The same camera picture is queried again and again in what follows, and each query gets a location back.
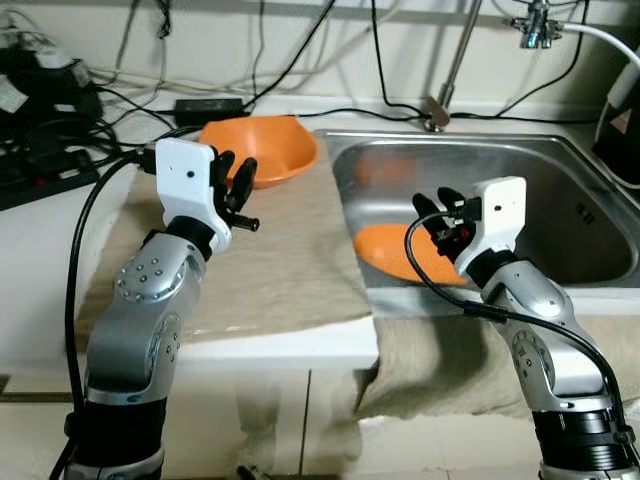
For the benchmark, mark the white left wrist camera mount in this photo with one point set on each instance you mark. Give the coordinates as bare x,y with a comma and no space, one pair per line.
185,185

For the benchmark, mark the black power strip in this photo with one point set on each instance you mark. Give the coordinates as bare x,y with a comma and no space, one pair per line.
45,180

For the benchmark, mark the white glossy base cabinet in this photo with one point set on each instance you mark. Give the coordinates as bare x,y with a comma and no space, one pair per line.
270,420

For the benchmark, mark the metal faucet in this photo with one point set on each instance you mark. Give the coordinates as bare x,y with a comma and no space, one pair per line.
455,60

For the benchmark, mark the metal wall tap valve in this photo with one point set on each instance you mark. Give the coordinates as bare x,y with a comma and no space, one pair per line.
535,25

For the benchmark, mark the black power adapter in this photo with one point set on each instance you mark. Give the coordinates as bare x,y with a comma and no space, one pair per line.
210,108

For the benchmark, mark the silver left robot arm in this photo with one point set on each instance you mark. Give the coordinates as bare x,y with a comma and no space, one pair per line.
135,330

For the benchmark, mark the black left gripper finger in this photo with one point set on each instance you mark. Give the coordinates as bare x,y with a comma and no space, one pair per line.
222,175
243,183

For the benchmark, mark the stainless steel sink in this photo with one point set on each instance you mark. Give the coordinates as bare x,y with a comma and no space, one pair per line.
570,220

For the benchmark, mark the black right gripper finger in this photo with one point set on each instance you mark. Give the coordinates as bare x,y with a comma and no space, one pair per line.
431,218
452,199

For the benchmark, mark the beige linen cloth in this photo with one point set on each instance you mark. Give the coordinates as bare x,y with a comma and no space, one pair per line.
440,360
290,260

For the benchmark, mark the orange plate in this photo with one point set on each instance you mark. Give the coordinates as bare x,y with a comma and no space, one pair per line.
390,250

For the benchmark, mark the black electronic device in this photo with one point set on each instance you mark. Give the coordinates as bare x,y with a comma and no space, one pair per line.
45,100

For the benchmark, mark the black appliance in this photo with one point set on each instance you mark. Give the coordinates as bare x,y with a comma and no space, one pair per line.
620,130

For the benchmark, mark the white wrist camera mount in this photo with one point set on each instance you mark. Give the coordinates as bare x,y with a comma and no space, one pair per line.
185,185
500,220

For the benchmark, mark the orange bowl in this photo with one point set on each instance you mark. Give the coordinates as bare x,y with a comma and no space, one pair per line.
270,150

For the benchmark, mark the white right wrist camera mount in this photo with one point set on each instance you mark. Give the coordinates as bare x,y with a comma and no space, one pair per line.
500,220

